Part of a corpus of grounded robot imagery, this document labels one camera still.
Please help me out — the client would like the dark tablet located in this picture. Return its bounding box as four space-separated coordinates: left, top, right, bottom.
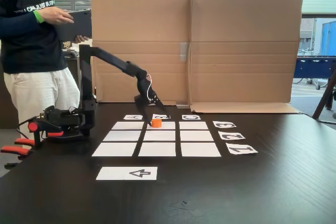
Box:
55 8 93 41

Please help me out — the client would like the white nine-square grid sheet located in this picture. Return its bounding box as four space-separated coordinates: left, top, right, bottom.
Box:
91 121 223 158

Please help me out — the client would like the person's left hand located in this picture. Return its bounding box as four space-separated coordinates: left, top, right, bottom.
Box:
72 35 90 44

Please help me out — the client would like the person's right hand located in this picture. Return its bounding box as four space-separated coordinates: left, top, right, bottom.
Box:
41 6 75 26

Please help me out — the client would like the paper sheet letter B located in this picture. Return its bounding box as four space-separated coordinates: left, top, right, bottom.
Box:
152 113 172 121

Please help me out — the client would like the grey tape strip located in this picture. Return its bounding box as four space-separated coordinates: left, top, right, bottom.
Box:
180 42 190 61

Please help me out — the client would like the paper sheet number 3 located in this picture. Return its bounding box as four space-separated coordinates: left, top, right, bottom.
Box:
212 120 237 129

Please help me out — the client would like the paper sheet with arrow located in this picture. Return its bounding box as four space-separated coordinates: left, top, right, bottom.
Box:
95 166 159 181

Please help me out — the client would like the paper sheet number 2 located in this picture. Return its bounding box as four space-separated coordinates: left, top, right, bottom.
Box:
218 130 246 141

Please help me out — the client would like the paper sheet number 1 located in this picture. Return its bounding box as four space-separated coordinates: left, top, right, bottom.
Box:
225 145 259 155

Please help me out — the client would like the brown cardboard screen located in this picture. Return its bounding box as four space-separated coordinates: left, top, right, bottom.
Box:
90 0 304 114

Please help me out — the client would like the black and red clamp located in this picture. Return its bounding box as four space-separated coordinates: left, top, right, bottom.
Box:
27 119 65 149

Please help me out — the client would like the person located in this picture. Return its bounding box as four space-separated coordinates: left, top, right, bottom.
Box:
0 0 81 149

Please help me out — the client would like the green wristband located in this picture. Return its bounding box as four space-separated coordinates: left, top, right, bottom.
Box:
33 9 45 24

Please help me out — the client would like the blue foosball table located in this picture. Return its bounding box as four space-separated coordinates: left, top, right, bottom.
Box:
296 55 336 91

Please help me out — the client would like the dark stand leg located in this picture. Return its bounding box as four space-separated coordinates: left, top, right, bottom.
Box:
311 62 336 120

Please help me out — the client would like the clamp with orange-red handles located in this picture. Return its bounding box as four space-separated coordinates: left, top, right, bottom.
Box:
0 137 36 168

